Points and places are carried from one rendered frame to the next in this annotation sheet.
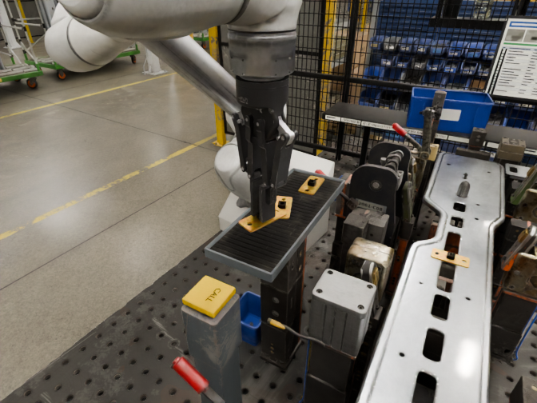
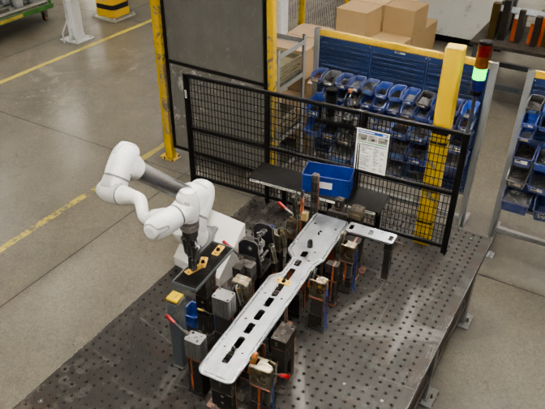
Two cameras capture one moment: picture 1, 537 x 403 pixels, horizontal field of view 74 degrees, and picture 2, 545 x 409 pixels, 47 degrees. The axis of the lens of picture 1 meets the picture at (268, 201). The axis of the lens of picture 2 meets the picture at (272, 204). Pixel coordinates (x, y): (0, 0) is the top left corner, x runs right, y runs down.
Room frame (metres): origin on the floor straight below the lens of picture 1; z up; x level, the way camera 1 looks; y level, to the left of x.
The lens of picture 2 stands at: (-1.81, -0.27, 3.16)
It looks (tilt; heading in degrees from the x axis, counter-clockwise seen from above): 34 degrees down; 357
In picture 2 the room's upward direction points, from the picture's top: straight up
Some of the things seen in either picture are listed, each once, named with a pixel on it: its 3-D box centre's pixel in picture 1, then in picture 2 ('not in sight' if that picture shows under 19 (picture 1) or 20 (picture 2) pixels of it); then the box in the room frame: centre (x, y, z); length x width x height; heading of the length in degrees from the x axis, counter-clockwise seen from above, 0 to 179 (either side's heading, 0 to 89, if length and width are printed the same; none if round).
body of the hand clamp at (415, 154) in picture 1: (407, 197); (292, 243); (1.15, -0.52, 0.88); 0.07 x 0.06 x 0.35; 61
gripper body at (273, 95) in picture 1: (262, 107); (190, 237); (0.52, 0.01, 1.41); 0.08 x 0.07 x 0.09; 41
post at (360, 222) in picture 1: (346, 281); (239, 294); (0.68, -0.20, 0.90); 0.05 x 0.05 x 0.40; 61
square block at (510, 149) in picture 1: (497, 184); (354, 231); (1.25, -0.91, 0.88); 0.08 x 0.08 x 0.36; 61
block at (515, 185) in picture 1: (511, 221); (351, 257); (1.04, -0.86, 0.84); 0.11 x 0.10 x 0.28; 61
